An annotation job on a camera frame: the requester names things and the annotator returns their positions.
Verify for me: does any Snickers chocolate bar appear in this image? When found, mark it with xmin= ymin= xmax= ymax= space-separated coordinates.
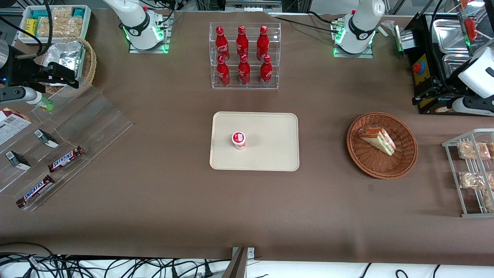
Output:
xmin=16 ymin=175 xmax=56 ymax=209
xmin=47 ymin=146 xmax=85 ymax=173

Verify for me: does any grey metal wire rack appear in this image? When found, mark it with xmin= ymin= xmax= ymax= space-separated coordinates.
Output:
xmin=442 ymin=129 xmax=494 ymax=218

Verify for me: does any clear bag of crackers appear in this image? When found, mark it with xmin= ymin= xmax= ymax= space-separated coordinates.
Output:
xmin=38 ymin=17 xmax=54 ymax=37
xmin=50 ymin=7 xmax=74 ymax=20
xmin=54 ymin=17 xmax=83 ymax=37

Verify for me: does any silver foil bag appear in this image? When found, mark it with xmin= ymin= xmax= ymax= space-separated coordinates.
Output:
xmin=44 ymin=41 xmax=86 ymax=86

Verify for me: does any aluminium frame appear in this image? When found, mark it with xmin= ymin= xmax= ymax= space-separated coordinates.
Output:
xmin=195 ymin=0 xmax=311 ymax=14

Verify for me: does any black table cable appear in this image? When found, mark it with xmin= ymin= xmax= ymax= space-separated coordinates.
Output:
xmin=270 ymin=11 xmax=342 ymax=31

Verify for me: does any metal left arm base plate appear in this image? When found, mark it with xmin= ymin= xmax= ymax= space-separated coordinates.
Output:
xmin=333 ymin=23 xmax=374 ymax=59

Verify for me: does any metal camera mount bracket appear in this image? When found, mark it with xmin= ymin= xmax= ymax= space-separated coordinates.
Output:
xmin=223 ymin=247 xmax=255 ymax=278

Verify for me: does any orange white carton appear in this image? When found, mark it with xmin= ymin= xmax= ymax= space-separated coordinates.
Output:
xmin=0 ymin=107 xmax=32 ymax=146

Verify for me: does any clear plastic wrapper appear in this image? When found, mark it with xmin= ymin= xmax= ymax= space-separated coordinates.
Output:
xmin=380 ymin=20 xmax=399 ymax=37

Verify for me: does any green white drink bottle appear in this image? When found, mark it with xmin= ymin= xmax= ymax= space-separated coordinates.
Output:
xmin=37 ymin=95 xmax=55 ymax=112

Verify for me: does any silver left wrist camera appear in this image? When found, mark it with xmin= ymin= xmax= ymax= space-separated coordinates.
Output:
xmin=452 ymin=96 xmax=494 ymax=117

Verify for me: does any clear acrylic stepped display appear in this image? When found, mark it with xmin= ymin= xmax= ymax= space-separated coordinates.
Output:
xmin=0 ymin=87 xmax=134 ymax=212

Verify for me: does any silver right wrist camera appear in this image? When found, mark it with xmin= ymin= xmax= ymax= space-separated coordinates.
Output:
xmin=0 ymin=86 xmax=39 ymax=105

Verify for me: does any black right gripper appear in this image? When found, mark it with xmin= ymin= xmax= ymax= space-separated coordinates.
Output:
xmin=0 ymin=46 xmax=80 ymax=89

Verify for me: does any beige plastic tray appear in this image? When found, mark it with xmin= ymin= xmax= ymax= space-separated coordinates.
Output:
xmin=209 ymin=112 xmax=300 ymax=171

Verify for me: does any red cola bottle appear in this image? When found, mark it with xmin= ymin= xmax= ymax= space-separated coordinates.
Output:
xmin=260 ymin=55 xmax=273 ymax=86
xmin=215 ymin=26 xmax=230 ymax=62
xmin=236 ymin=25 xmax=249 ymax=60
xmin=216 ymin=55 xmax=231 ymax=87
xmin=238 ymin=54 xmax=250 ymax=85
xmin=257 ymin=25 xmax=269 ymax=61

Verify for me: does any clear acrylic bottle rack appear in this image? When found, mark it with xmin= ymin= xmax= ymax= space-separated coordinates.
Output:
xmin=209 ymin=22 xmax=281 ymax=90

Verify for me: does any brown wicker basket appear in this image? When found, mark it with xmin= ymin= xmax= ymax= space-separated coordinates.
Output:
xmin=346 ymin=112 xmax=418 ymax=180

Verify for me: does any triangle sandwich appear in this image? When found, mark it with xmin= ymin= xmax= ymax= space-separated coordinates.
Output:
xmin=358 ymin=125 xmax=397 ymax=156

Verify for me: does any small black box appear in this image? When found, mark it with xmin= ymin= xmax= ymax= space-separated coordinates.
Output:
xmin=5 ymin=151 xmax=31 ymax=171
xmin=34 ymin=129 xmax=59 ymax=148

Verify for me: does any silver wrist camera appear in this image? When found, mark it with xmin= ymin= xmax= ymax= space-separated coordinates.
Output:
xmin=0 ymin=86 xmax=39 ymax=105
xmin=452 ymin=96 xmax=494 ymax=117

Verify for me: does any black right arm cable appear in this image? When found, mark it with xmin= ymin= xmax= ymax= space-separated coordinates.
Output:
xmin=0 ymin=0 xmax=53 ymax=58

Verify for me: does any black cable tangle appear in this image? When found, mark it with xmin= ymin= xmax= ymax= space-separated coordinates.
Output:
xmin=0 ymin=242 xmax=232 ymax=278

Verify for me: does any white plastic bin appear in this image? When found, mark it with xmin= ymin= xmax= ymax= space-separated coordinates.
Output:
xmin=17 ymin=5 xmax=92 ymax=45

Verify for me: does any black food warmer machine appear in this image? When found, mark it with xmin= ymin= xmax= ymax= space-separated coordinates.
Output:
xmin=401 ymin=12 xmax=494 ymax=115

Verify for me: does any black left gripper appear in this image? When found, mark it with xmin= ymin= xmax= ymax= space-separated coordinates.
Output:
xmin=411 ymin=68 xmax=469 ymax=105

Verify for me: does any light wicker basket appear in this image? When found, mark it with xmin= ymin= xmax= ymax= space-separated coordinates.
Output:
xmin=41 ymin=37 xmax=97 ymax=97

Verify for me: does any steel tray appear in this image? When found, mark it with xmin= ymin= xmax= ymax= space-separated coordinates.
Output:
xmin=441 ymin=54 xmax=477 ymax=78
xmin=432 ymin=19 xmax=469 ymax=54

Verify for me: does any red white yogurt cup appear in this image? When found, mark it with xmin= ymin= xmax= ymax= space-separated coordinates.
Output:
xmin=232 ymin=131 xmax=247 ymax=150

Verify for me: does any red sausage on stick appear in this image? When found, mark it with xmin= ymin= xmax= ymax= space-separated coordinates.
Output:
xmin=464 ymin=17 xmax=480 ymax=41

